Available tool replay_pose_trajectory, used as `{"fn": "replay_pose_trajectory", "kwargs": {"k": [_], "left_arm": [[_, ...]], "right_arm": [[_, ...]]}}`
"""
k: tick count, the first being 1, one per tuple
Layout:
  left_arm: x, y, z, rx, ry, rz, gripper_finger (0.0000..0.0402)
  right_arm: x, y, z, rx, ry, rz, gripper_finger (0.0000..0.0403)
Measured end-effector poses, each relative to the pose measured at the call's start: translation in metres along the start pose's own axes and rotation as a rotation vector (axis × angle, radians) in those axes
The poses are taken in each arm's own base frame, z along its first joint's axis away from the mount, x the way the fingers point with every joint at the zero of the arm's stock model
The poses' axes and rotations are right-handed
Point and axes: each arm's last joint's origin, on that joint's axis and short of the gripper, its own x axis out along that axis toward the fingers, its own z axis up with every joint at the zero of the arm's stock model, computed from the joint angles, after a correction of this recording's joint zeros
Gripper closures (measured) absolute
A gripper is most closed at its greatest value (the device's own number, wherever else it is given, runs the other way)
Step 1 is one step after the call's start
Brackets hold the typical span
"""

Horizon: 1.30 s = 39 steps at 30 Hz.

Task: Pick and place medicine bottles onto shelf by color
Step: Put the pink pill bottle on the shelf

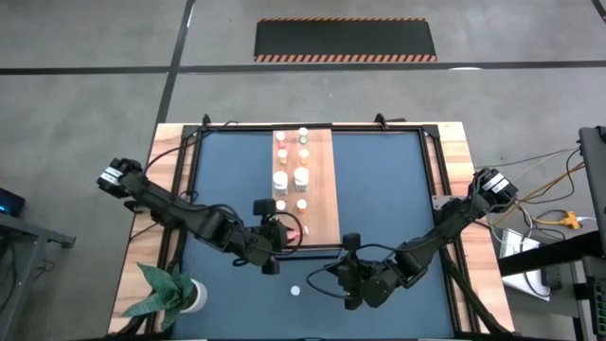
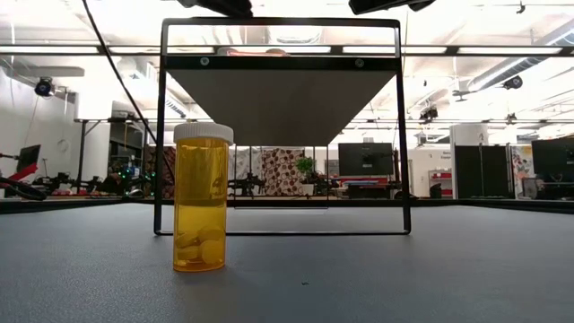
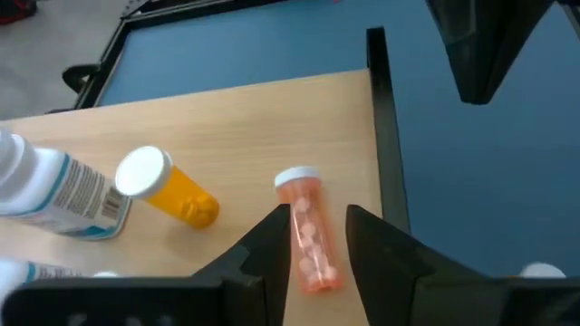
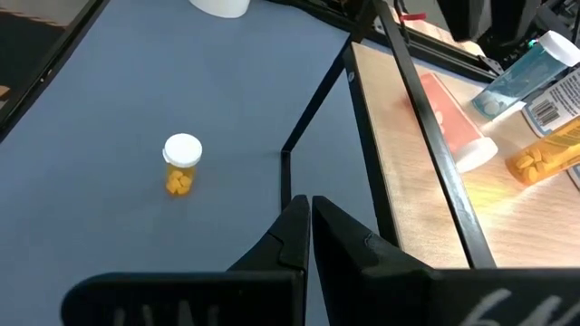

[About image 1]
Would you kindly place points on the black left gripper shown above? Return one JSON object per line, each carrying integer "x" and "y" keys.
{"x": 272, "y": 241}

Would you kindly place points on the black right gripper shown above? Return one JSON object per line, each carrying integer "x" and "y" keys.
{"x": 360, "y": 281}

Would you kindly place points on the pink pill bottle white cap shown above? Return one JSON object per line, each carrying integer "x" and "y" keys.
{"x": 293, "y": 234}

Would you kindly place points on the clear blue-capped test tube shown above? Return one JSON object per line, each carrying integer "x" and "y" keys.
{"x": 280, "y": 205}

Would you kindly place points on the orange pill bottle white cap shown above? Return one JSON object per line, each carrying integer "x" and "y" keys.
{"x": 301, "y": 204}
{"x": 304, "y": 155}

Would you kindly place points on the amber pill bottle white cap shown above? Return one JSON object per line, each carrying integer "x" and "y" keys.
{"x": 295, "y": 290}

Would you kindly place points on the white bottle with blue label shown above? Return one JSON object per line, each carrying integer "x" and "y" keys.
{"x": 280, "y": 182}

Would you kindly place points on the wooden shelf with black frame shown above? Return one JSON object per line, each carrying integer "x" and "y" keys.
{"x": 322, "y": 189}

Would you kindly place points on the large white medicine bottle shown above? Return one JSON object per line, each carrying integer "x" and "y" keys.
{"x": 301, "y": 179}

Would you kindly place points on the yellow pill bottle white cap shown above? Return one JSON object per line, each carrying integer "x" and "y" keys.
{"x": 282, "y": 155}

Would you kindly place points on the red pill bottle white cap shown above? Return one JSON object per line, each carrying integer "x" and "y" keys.
{"x": 280, "y": 137}

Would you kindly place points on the clear bottle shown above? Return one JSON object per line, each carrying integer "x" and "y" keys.
{"x": 303, "y": 135}

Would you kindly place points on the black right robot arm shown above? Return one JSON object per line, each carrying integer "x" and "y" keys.
{"x": 450, "y": 222}

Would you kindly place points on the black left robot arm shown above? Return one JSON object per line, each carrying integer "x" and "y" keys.
{"x": 189, "y": 215}

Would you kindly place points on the green plant in white pot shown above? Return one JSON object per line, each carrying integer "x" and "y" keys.
{"x": 165, "y": 291}

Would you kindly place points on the white paper box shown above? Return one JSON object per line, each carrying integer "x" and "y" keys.
{"x": 521, "y": 251}

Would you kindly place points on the black floor mat striped edges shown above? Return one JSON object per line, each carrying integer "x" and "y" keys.
{"x": 345, "y": 40}

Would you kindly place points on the black desk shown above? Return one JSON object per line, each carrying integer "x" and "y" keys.
{"x": 544, "y": 256}

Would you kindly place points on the yellow power splitter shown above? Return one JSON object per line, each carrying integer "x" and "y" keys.
{"x": 572, "y": 220}

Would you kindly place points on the grey side table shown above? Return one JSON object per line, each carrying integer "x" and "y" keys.
{"x": 28, "y": 232}

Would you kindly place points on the grey computer case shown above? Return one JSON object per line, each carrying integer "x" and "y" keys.
{"x": 594, "y": 180}

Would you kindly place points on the black device with blue light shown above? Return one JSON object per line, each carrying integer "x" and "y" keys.
{"x": 9, "y": 202}

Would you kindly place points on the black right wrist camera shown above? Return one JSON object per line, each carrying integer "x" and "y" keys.
{"x": 351, "y": 241}

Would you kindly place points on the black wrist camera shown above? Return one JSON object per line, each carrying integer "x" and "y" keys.
{"x": 351, "y": 241}
{"x": 264, "y": 207}

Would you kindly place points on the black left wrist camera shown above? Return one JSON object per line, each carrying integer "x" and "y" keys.
{"x": 264, "y": 207}

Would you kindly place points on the black aluminium table frame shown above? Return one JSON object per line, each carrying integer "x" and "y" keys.
{"x": 237, "y": 127}

